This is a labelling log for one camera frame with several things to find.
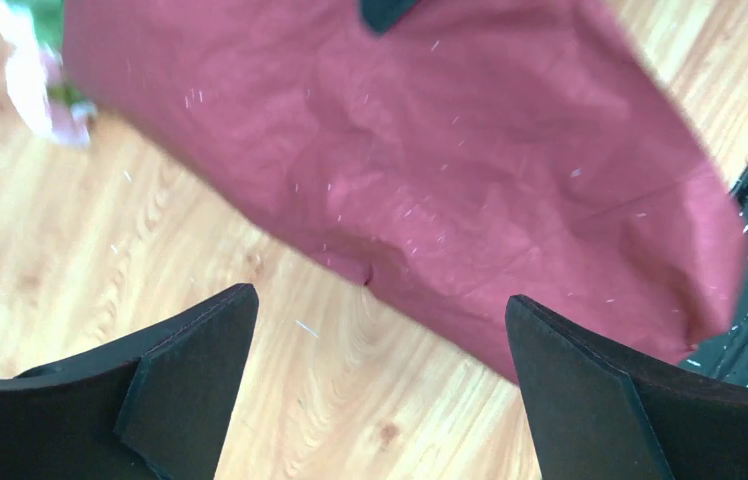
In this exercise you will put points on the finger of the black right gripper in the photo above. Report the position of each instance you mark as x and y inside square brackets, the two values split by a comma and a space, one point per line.
[382, 15]

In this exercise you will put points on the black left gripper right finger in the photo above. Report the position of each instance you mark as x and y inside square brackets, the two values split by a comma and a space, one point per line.
[598, 409]

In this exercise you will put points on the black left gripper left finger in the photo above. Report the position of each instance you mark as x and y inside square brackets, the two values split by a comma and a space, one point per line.
[154, 404]

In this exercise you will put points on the dark red wrapping paper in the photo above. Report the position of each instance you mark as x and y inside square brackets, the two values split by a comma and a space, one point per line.
[475, 151]

